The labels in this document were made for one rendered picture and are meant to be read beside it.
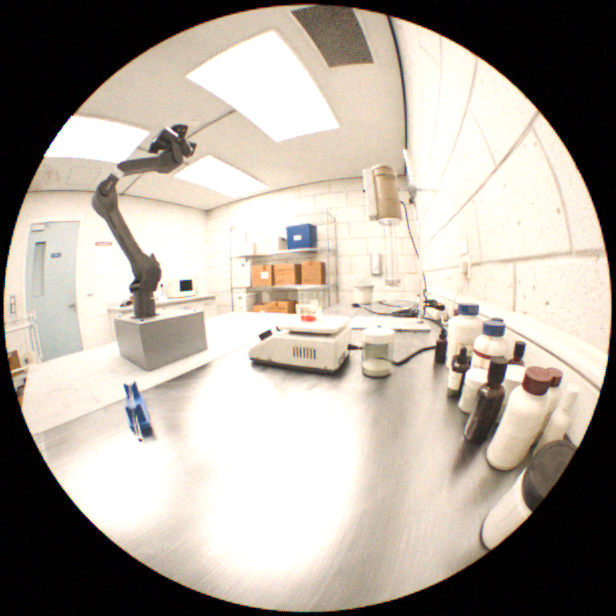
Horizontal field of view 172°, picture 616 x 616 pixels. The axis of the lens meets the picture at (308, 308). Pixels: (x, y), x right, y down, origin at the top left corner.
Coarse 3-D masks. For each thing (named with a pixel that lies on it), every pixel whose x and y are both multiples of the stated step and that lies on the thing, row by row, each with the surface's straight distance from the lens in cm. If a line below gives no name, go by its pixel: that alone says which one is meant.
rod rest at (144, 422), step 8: (136, 384) 39; (128, 392) 40; (136, 392) 40; (128, 400) 40; (136, 400) 39; (128, 408) 32; (136, 408) 32; (144, 408) 36; (128, 416) 33; (144, 416) 33; (144, 424) 32
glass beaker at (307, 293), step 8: (304, 288) 43; (312, 288) 43; (320, 288) 44; (304, 296) 44; (312, 296) 43; (320, 296) 44; (304, 304) 44; (312, 304) 43; (320, 304) 44; (304, 312) 44; (312, 312) 44; (320, 312) 45; (304, 320) 44; (312, 320) 44; (320, 320) 45
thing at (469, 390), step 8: (472, 376) 32; (480, 376) 33; (464, 384) 34; (472, 384) 32; (480, 384) 31; (464, 392) 33; (472, 392) 32; (464, 400) 33; (472, 400) 32; (464, 408) 33
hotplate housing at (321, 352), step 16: (272, 336) 45; (288, 336) 43; (304, 336) 42; (320, 336) 42; (336, 336) 42; (256, 352) 48; (272, 352) 46; (288, 352) 44; (304, 352) 42; (320, 352) 41; (336, 352) 41; (304, 368) 44; (320, 368) 43; (336, 368) 42
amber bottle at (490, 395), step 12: (492, 360) 25; (504, 360) 26; (492, 372) 25; (504, 372) 26; (492, 384) 26; (480, 396) 26; (492, 396) 26; (504, 396) 27; (480, 408) 26; (492, 408) 26; (468, 420) 29; (480, 420) 27; (492, 420) 27; (468, 432) 28; (480, 432) 28
